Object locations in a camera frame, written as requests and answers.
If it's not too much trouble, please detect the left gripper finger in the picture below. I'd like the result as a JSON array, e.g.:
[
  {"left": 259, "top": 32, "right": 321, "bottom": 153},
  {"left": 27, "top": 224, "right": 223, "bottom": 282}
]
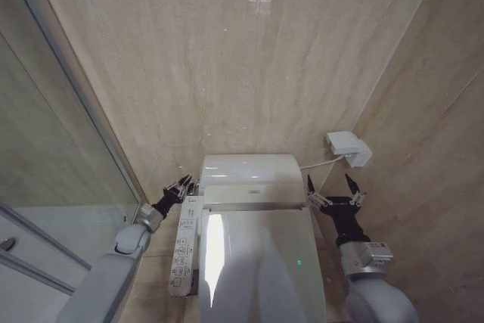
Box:
[
  {"left": 183, "top": 181, "right": 201, "bottom": 203},
  {"left": 162, "top": 173, "right": 194, "bottom": 198}
]

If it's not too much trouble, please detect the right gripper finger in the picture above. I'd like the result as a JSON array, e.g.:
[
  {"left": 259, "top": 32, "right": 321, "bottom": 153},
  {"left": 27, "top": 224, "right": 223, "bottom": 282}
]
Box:
[
  {"left": 306, "top": 173, "right": 328, "bottom": 209},
  {"left": 343, "top": 172, "right": 368, "bottom": 208}
]

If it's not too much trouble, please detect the white toilet control panel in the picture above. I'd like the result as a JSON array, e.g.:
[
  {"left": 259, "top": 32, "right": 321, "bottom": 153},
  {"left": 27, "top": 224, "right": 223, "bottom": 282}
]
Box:
[{"left": 166, "top": 195, "right": 204, "bottom": 297}]

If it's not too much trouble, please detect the white toilet rear unit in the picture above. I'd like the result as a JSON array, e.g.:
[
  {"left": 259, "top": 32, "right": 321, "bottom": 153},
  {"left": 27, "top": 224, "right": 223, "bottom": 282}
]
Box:
[{"left": 198, "top": 153, "right": 306, "bottom": 212}]

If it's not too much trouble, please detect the white toilet lid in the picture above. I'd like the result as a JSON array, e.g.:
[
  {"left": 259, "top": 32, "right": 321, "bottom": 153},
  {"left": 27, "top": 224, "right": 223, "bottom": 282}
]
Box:
[{"left": 197, "top": 207, "right": 333, "bottom": 323}]

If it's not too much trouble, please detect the glass shower door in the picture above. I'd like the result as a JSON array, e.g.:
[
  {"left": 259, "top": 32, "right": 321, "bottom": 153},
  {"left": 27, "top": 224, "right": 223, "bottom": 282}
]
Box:
[{"left": 0, "top": 0, "right": 141, "bottom": 210}]

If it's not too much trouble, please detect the white power cord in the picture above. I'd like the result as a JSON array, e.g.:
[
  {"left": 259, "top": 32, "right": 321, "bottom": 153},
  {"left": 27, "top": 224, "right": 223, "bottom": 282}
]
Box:
[{"left": 299, "top": 154, "right": 346, "bottom": 170}]

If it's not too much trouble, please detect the white wall outlet box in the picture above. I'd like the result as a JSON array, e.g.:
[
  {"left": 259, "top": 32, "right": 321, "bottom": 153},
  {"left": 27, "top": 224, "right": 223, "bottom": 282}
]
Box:
[{"left": 325, "top": 130, "right": 374, "bottom": 169}]

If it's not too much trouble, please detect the silver shower door frame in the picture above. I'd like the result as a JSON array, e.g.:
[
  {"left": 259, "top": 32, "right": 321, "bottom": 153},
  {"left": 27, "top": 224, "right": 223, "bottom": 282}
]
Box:
[{"left": 6, "top": 0, "right": 153, "bottom": 210}]

